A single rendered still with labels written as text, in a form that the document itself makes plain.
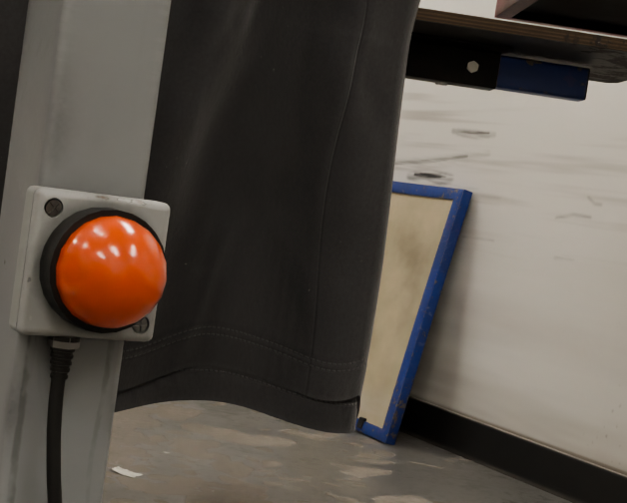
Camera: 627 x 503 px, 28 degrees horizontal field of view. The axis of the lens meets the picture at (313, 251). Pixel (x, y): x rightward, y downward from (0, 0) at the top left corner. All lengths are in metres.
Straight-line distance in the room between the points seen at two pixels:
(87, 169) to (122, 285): 0.05
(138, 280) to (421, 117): 3.45
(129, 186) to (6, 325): 0.07
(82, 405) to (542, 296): 2.93
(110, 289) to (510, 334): 3.05
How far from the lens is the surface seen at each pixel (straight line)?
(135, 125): 0.45
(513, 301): 3.43
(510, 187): 3.49
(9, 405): 0.45
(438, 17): 1.75
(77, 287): 0.41
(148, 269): 0.41
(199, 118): 0.79
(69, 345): 0.44
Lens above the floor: 0.69
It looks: 3 degrees down
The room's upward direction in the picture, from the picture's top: 8 degrees clockwise
